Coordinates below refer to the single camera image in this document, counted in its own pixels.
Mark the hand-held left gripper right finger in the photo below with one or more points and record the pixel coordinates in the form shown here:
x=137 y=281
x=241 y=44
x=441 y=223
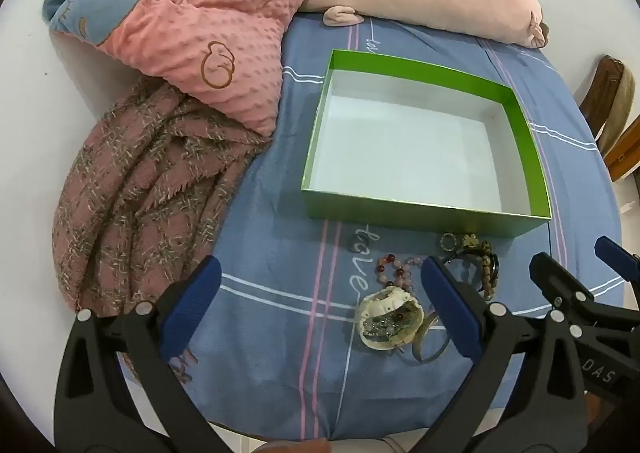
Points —
x=450 y=303

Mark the blue striped bed sheet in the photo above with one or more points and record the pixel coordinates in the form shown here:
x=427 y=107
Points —
x=280 y=253

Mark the cream wrist watch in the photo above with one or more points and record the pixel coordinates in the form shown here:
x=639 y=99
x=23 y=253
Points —
x=385 y=310

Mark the pink plaid scarf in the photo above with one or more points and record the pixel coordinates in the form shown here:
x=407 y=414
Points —
x=150 y=193

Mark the black wrist watch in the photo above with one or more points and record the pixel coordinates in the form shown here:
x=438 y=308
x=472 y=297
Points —
x=462 y=257

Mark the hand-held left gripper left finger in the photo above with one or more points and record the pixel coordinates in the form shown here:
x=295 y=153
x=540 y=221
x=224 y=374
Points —
x=192 y=300

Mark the wooden chair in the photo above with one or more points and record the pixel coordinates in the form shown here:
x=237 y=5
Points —
x=607 y=93

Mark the wooden door frame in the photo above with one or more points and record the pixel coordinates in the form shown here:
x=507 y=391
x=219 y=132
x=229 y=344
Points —
x=625 y=148

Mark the pink dotted animal pillow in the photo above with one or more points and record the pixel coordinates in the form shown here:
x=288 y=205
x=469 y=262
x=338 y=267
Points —
x=215 y=33

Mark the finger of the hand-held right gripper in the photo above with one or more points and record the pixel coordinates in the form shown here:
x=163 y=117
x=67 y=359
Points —
x=617 y=255
x=555 y=278

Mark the green cardboard box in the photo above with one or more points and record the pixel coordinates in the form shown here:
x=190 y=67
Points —
x=425 y=143

